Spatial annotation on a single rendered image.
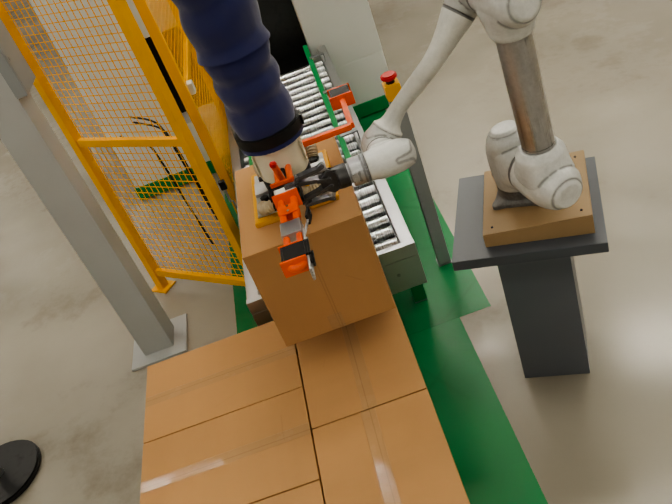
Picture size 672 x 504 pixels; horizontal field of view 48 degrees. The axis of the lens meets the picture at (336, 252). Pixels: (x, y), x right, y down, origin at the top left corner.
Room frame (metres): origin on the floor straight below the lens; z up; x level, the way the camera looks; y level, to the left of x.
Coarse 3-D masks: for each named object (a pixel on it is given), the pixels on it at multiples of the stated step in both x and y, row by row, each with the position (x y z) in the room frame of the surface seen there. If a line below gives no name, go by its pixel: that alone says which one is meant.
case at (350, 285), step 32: (352, 192) 2.11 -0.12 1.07; (320, 224) 2.00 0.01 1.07; (352, 224) 1.97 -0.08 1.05; (256, 256) 1.99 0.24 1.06; (320, 256) 1.97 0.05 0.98; (352, 256) 1.97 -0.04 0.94; (288, 288) 1.98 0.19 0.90; (320, 288) 1.97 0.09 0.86; (352, 288) 1.97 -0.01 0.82; (384, 288) 1.96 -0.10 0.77; (288, 320) 1.98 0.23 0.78; (320, 320) 1.98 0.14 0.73; (352, 320) 1.97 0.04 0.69
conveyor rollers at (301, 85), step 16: (320, 64) 4.55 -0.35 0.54; (288, 80) 4.48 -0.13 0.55; (304, 80) 4.38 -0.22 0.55; (304, 96) 4.19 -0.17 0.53; (320, 96) 4.10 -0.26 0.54; (304, 112) 3.95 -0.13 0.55; (320, 112) 3.92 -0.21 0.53; (336, 112) 3.83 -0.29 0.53; (304, 128) 3.76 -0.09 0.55; (320, 128) 3.74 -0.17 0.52; (352, 144) 3.39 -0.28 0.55; (368, 192) 2.93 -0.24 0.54; (368, 208) 2.84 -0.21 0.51; (384, 208) 2.77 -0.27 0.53; (368, 224) 2.67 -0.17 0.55; (384, 224) 2.66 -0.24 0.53; (384, 240) 2.57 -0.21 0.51
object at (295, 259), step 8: (280, 248) 1.72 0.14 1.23; (288, 248) 1.71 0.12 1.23; (296, 248) 1.69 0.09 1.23; (304, 248) 1.68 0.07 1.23; (288, 256) 1.67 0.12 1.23; (296, 256) 1.66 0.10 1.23; (304, 256) 1.64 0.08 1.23; (280, 264) 1.65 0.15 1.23; (288, 264) 1.65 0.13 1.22; (288, 272) 1.65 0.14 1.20; (296, 272) 1.65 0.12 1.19
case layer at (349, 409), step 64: (384, 320) 2.07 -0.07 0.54; (192, 384) 2.14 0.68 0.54; (256, 384) 2.01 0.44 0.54; (320, 384) 1.89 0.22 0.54; (384, 384) 1.77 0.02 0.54; (192, 448) 1.83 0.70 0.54; (256, 448) 1.72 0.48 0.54; (320, 448) 1.62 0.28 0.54; (384, 448) 1.53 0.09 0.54; (448, 448) 1.44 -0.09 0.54
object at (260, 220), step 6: (252, 180) 2.42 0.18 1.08; (258, 180) 2.40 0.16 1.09; (252, 186) 2.38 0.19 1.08; (252, 192) 2.34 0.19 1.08; (258, 198) 2.27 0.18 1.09; (264, 198) 2.21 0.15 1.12; (258, 216) 2.16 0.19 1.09; (264, 216) 2.15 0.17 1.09; (270, 216) 2.14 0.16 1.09; (276, 216) 2.12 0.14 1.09; (258, 222) 2.13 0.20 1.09; (264, 222) 2.12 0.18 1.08; (270, 222) 2.12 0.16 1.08
